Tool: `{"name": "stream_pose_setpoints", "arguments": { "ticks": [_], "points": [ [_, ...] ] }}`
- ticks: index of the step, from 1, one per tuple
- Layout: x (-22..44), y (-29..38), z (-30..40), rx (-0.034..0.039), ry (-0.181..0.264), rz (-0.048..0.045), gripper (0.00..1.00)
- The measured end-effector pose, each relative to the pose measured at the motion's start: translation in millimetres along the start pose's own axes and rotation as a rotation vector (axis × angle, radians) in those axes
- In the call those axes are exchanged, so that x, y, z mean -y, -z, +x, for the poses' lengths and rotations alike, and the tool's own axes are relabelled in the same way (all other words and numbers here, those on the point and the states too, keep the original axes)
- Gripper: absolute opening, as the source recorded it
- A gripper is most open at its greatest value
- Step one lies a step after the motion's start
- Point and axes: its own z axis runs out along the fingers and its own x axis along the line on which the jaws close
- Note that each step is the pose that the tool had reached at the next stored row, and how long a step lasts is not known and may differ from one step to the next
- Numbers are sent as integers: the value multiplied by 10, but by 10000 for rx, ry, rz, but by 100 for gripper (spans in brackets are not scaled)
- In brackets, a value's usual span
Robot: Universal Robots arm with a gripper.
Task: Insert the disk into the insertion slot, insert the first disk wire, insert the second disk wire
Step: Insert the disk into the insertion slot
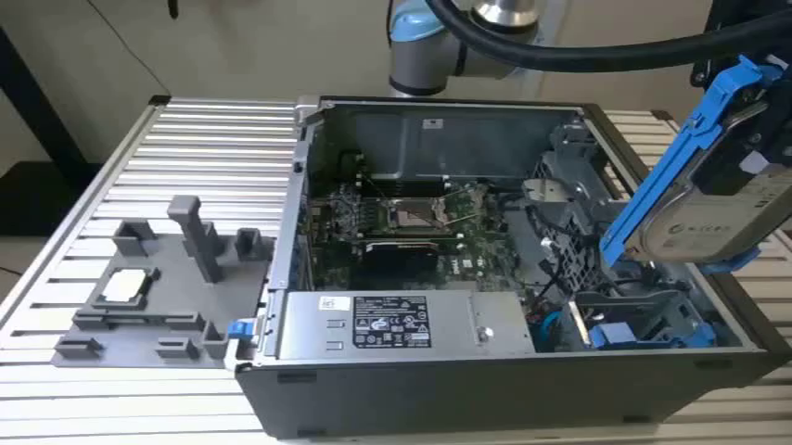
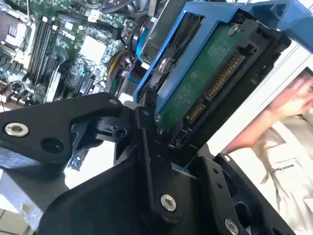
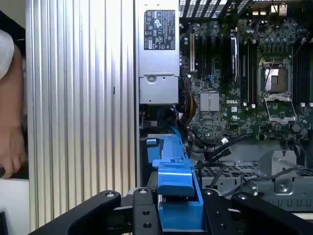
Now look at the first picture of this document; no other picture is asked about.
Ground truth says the grey metal disk bay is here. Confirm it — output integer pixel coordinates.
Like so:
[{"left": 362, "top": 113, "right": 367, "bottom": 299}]
[{"left": 523, "top": 122, "right": 632, "bottom": 293}]

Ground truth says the blue case latch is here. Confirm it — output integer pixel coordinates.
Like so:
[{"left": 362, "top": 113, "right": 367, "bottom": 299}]
[{"left": 227, "top": 319, "right": 258, "bottom": 345}]

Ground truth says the black wire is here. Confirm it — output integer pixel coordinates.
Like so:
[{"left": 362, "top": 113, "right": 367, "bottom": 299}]
[{"left": 523, "top": 203, "right": 562, "bottom": 300}]

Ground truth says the black stand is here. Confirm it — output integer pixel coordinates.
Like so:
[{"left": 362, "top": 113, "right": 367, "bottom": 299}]
[{"left": 0, "top": 25, "right": 104, "bottom": 238}]

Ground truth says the green motherboard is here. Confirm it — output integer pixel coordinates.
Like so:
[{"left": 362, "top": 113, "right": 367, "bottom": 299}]
[{"left": 306, "top": 180, "right": 537, "bottom": 294}]

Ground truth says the grey plastic parts rack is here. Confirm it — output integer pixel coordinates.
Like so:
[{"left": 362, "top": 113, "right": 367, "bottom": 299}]
[{"left": 52, "top": 194, "right": 278, "bottom": 370}]

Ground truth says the blue disk carrier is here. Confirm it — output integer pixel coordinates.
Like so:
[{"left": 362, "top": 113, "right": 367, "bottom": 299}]
[{"left": 585, "top": 319, "right": 720, "bottom": 350}]

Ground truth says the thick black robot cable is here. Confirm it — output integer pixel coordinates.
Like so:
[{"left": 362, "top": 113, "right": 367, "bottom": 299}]
[{"left": 426, "top": 0, "right": 792, "bottom": 75}]

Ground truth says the silver CPU chip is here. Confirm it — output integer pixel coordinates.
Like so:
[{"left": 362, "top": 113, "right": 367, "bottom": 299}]
[{"left": 100, "top": 268, "right": 153, "bottom": 303}]

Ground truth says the silver power supply unit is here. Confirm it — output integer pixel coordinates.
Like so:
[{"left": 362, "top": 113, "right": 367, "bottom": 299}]
[{"left": 275, "top": 290, "right": 537, "bottom": 362}]

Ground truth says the RAM slot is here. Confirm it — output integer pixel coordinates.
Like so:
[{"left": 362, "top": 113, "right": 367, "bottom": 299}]
[{"left": 362, "top": 175, "right": 454, "bottom": 197}]

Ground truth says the black graphics card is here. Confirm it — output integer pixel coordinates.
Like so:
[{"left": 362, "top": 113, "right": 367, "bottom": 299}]
[{"left": 356, "top": 238, "right": 442, "bottom": 286}]

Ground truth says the blue wire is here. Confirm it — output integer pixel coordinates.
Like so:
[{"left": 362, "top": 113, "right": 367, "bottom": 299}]
[{"left": 535, "top": 308, "right": 563, "bottom": 350}]

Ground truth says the CPU socket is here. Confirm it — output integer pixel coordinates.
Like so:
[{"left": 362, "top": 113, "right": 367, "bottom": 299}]
[{"left": 375, "top": 197, "right": 454, "bottom": 233}]

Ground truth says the hard disk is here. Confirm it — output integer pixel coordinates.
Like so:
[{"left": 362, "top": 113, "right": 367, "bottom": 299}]
[{"left": 597, "top": 54, "right": 792, "bottom": 279}]

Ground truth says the open black PC case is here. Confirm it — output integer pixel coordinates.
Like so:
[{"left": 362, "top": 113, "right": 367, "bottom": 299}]
[{"left": 234, "top": 95, "right": 792, "bottom": 439}]

